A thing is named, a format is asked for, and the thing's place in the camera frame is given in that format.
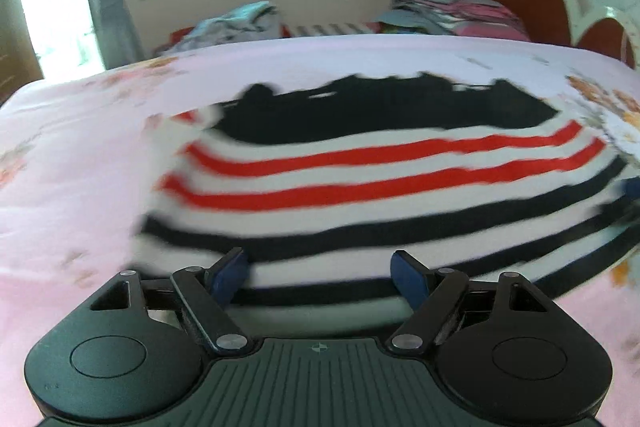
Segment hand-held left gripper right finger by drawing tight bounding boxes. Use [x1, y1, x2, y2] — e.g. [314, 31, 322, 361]
[391, 251, 553, 353]

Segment stack of folded clothes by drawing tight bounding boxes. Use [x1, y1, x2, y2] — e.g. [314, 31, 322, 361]
[377, 0, 531, 42]

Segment red and white scalloped headboard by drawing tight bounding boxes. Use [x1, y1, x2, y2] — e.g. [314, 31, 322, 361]
[455, 0, 640, 70]

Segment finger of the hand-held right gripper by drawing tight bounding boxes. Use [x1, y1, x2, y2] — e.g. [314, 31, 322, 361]
[620, 179, 640, 228]

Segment bed with pink floral sheet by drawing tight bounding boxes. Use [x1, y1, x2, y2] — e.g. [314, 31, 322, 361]
[0, 33, 640, 427]

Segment pile of grey clothes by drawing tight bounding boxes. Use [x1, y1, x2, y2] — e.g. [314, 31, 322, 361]
[165, 1, 283, 52]

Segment striped knit sweater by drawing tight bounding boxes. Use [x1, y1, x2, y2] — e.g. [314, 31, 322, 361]
[131, 72, 640, 308]

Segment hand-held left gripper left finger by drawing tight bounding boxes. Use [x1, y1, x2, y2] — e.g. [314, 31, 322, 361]
[90, 248, 249, 354]

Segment brown wooden door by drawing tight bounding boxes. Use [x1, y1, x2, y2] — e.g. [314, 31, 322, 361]
[0, 0, 43, 105]

